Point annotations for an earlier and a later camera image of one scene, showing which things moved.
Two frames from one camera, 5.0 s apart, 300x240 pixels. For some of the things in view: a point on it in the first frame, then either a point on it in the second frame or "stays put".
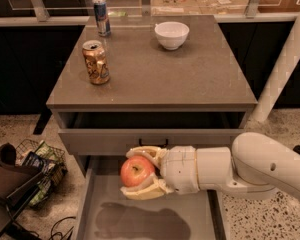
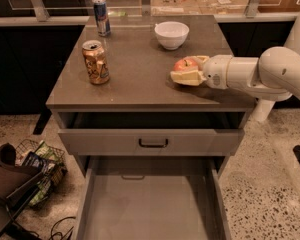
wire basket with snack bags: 51,161 stays put
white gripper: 180,169 -> 216,71
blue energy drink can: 102,18 stays put
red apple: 134,170 -> 185,64
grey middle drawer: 106,213 stays put
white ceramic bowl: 171,34 stays put
